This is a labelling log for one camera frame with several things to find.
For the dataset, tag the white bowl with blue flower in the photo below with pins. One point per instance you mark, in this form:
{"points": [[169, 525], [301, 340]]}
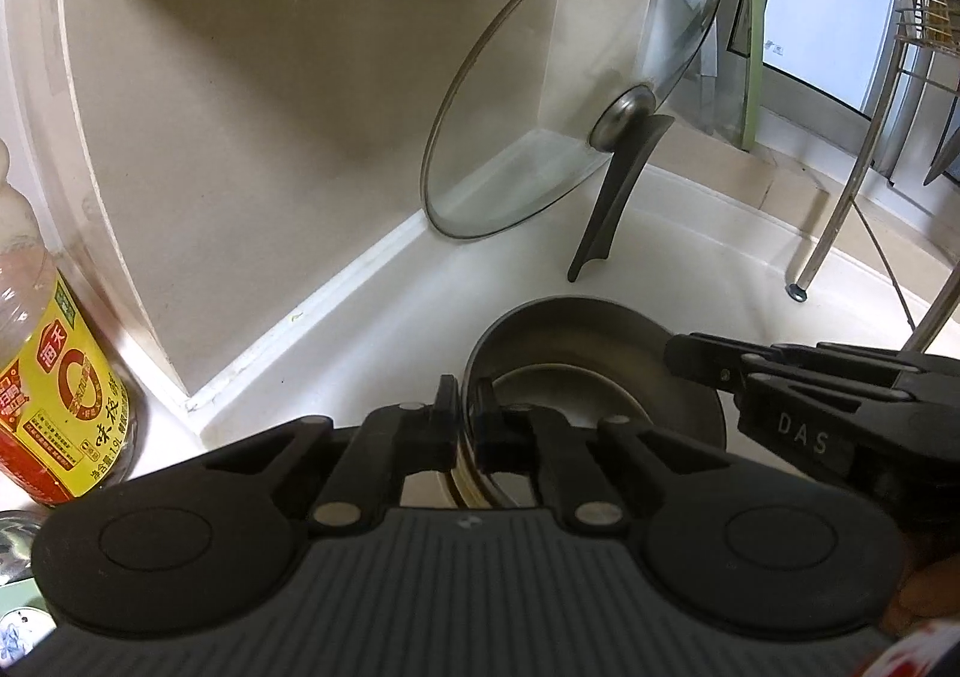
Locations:
{"points": [[22, 643]]}

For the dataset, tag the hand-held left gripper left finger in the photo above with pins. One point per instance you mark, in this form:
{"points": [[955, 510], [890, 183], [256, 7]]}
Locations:
{"points": [[448, 422]]}

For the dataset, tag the deep stainless steel bowl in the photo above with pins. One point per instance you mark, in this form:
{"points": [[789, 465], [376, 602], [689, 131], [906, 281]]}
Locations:
{"points": [[675, 422]]}

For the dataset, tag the large stainless steel basin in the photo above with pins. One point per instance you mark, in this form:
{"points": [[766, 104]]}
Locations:
{"points": [[19, 542]]}

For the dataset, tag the kitchen knife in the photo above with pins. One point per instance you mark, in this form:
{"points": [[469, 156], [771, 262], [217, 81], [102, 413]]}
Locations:
{"points": [[904, 137]]}

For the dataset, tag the metal dish rack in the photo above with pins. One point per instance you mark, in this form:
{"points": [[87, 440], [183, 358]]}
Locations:
{"points": [[847, 212]]}

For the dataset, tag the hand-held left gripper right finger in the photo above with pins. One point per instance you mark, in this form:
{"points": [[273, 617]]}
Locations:
{"points": [[484, 433]]}

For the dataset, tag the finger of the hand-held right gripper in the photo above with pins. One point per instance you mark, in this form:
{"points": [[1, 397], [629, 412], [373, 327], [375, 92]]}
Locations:
{"points": [[701, 362], [795, 422]]}

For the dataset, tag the glass pot lid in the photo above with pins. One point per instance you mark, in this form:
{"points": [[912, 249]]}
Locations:
{"points": [[570, 85]]}

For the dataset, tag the green cutting board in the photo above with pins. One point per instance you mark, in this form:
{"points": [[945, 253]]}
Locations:
{"points": [[761, 10]]}

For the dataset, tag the light green plate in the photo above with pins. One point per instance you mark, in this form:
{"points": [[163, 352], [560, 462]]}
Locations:
{"points": [[11, 598]]}

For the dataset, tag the person's right hand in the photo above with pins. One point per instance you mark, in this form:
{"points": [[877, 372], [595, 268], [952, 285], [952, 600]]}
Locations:
{"points": [[926, 591]]}

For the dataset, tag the clear bottle with yellow-red label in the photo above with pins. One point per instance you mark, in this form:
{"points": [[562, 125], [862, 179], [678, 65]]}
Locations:
{"points": [[52, 385]]}

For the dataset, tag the small stainless steel bowl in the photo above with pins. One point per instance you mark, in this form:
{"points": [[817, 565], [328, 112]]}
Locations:
{"points": [[570, 388]]}

